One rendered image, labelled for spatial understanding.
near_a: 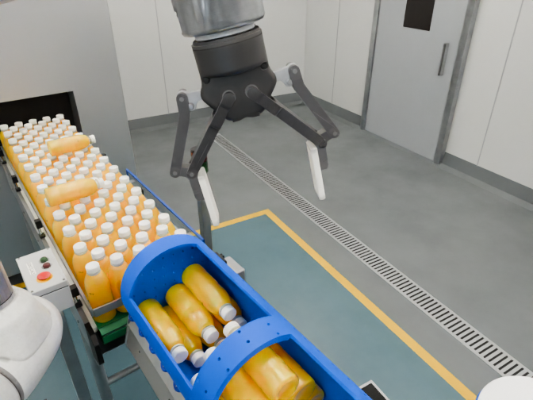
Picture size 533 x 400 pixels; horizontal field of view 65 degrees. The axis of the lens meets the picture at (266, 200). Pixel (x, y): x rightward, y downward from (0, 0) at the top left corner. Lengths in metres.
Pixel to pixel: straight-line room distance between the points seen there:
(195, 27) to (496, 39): 4.01
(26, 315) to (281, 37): 5.56
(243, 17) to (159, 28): 5.04
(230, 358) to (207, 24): 0.65
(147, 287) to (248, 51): 0.93
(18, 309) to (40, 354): 0.11
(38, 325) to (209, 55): 0.73
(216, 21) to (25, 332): 0.74
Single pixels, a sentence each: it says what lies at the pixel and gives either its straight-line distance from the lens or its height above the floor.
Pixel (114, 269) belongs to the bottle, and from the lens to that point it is 1.39.
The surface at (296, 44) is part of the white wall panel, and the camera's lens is 6.33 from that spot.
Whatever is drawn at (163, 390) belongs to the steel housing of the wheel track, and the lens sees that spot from 1.29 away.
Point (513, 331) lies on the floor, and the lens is 2.97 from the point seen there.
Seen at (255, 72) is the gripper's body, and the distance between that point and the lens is 0.47.
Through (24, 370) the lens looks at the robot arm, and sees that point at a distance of 0.99.
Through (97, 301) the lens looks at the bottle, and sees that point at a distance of 1.42.
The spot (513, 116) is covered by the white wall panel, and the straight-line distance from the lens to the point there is 4.31.
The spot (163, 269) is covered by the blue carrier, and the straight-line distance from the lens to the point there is 1.25.
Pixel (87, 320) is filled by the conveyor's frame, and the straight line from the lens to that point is 1.52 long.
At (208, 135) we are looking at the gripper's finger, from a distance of 0.48.
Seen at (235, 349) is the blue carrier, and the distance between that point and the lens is 0.89.
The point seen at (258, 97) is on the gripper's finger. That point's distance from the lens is 0.46.
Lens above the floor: 1.91
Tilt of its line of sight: 30 degrees down
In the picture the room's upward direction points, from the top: straight up
